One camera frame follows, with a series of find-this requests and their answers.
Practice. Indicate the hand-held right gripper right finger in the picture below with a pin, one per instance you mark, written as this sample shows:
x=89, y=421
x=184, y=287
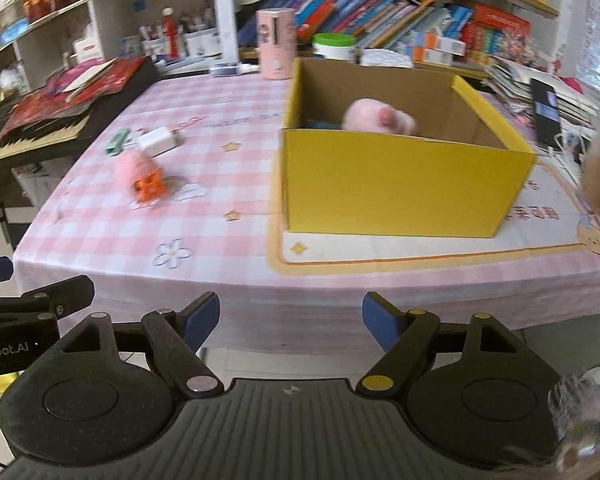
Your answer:
x=380, y=317

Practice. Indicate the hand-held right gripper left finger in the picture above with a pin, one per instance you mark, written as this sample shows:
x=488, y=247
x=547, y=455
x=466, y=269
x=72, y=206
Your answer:
x=202, y=317

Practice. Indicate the yellow cardboard box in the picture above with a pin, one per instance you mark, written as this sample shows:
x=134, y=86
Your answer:
x=390, y=185

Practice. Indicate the orange and pink toy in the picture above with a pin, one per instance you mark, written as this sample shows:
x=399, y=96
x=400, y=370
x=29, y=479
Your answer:
x=140, y=175

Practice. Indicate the blue foil packet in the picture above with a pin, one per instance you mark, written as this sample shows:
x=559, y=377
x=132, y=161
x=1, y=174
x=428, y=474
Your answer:
x=322, y=124

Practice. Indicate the pink plush pig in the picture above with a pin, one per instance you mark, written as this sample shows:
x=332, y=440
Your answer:
x=365, y=115

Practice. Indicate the white desk mat orange border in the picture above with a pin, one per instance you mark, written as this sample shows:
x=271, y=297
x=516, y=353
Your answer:
x=380, y=255

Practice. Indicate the pink checked tablecloth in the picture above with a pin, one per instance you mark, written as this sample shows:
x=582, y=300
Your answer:
x=205, y=240

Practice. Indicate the small green toy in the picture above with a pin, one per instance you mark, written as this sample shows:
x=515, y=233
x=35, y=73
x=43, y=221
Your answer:
x=116, y=141

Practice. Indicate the pile of red envelopes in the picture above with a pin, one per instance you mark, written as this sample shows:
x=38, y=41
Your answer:
x=35, y=110

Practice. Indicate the white charger plug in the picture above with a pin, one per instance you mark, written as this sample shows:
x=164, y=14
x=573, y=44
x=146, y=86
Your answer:
x=157, y=141

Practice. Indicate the white plastic bag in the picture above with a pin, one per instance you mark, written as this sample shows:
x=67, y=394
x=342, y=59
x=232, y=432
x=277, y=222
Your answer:
x=10, y=77

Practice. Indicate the black electronic keyboard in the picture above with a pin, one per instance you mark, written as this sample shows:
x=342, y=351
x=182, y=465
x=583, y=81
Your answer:
x=120, y=105

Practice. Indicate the white booklet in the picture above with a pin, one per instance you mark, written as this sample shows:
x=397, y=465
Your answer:
x=90, y=77

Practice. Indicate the clear plastic wrap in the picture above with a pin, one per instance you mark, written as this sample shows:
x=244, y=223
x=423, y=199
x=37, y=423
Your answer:
x=585, y=420

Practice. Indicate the white desk calendar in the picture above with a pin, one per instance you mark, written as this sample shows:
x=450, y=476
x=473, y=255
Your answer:
x=87, y=50

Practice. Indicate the blue tissue packet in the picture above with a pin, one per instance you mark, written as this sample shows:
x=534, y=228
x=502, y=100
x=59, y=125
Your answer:
x=14, y=31

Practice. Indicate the white tissue pack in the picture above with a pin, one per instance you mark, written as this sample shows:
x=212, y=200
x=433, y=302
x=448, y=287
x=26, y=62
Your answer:
x=385, y=57

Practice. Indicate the black smartphone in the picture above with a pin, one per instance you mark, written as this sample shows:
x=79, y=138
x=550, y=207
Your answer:
x=547, y=115

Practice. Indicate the small white pen holder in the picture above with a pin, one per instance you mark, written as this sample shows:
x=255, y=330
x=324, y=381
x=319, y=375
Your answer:
x=155, y=45

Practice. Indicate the orange and white medicine box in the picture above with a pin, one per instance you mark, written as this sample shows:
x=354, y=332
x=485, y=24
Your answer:
x=442, y=42
x=425, y=55

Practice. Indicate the white jar green lid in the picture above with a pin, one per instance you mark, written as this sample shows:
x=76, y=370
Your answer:
x=332, y=50

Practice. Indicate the large white pen holder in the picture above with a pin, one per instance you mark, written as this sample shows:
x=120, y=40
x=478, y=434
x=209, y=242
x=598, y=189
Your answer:
x=200, y=42

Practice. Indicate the red doll tube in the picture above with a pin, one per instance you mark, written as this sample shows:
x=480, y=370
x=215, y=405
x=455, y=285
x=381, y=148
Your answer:
x=169, y=32

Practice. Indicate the white shelf unit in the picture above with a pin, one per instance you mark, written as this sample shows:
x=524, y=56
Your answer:
x=115, y=15

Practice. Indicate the pink humidifier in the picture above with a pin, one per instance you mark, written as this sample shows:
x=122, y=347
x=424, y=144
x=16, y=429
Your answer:
x=275, y=45

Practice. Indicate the stack of papers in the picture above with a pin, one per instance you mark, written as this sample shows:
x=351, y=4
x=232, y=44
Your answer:
x=577, y=95

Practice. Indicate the wooden bookshelf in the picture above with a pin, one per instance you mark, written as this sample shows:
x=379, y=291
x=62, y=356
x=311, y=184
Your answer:
x=222, y=10

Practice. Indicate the red boxed book set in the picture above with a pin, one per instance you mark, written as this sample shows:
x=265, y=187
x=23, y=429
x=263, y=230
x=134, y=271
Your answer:
x=497, y=30

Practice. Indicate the row of leaning books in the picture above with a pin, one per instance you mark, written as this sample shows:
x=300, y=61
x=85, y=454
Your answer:
x=350, y=7

